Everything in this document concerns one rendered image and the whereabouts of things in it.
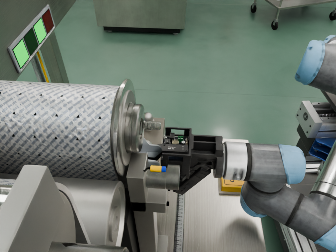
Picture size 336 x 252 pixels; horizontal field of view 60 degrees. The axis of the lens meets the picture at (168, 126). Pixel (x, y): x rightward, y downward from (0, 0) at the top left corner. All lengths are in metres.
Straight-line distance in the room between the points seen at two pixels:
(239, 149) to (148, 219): 0.21
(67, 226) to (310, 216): 0.49
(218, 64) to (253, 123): 0.84
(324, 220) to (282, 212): 0.08
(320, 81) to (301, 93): 1.92
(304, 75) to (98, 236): 0.66
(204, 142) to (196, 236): 0.27
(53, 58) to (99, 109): 1.02
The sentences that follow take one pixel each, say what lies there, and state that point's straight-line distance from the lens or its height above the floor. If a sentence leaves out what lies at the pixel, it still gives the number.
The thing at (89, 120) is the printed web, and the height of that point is 1.30.
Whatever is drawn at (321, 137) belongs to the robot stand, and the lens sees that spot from 1.36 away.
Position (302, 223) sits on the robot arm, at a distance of 0.66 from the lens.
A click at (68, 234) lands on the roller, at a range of 0.29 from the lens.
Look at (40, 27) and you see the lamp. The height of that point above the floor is 1.19.
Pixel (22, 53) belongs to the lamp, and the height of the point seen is 1.18.
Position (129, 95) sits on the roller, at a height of 1.30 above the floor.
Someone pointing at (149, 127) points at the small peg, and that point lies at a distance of 0.46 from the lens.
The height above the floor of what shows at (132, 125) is 1.28.
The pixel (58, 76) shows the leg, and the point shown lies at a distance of 1.46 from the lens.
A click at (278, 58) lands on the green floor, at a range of 3.19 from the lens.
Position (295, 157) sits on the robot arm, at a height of 1.15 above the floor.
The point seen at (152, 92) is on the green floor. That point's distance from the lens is 2.54.
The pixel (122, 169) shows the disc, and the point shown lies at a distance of 0.43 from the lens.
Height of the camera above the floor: 1.57
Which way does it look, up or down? 45 degrees down
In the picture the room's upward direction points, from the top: straight up
